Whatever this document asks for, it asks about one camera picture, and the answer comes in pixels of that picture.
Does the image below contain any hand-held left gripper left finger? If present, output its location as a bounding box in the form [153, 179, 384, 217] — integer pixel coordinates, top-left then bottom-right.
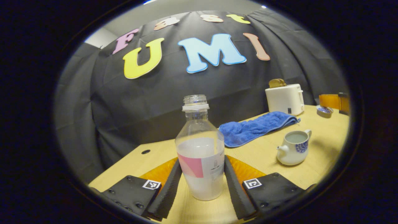
[100, 157, 183, 222]

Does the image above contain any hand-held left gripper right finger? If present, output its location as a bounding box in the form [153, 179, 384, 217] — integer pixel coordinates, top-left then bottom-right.
[224, 155, 317, 221]

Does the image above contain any clear plastic water bottle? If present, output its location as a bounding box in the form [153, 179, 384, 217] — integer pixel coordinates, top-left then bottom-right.
[175, 95, 225, 201]

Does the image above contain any white blue-patterned teacup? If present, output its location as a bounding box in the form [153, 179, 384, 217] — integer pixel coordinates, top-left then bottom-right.
[276, 129, 312, 166]

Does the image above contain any white toaster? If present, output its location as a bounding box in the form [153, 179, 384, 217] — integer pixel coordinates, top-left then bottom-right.
[265, 83, 305, 116]

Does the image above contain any blue towel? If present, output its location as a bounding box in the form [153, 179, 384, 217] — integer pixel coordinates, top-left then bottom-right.
[219, 111, 301, 148]

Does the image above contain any black backdrop cloth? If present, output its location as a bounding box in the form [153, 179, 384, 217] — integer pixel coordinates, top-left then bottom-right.
[54, 9, 349, 184]

